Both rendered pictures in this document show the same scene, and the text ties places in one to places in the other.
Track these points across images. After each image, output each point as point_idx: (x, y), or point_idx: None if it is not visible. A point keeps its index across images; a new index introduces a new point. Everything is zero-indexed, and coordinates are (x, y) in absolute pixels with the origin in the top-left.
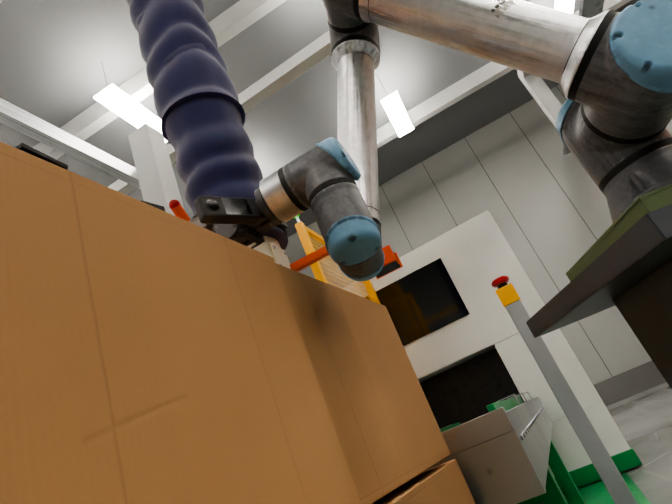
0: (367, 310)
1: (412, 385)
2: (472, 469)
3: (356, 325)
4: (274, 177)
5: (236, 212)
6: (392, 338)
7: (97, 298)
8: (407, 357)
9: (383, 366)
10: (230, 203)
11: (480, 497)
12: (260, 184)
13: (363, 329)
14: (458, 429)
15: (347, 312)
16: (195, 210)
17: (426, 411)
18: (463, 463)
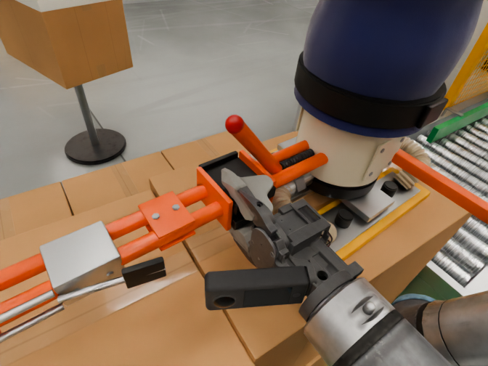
0: (427, 246)
1: (414, 272)
2: (415, 287)
3: (380, 285)
4: (332, 351)
5: (261, 303)
6: (439, 244)
7: None
8: (443, 245)
9: (383, 292)
10: (258, 295)
11: (404, 293)
12: (313, 319)
13: (389, 279)
14: (433, 274)
15: (377, 284)
16: (322, 3)
17: (407, 281)
18: (415, 280)
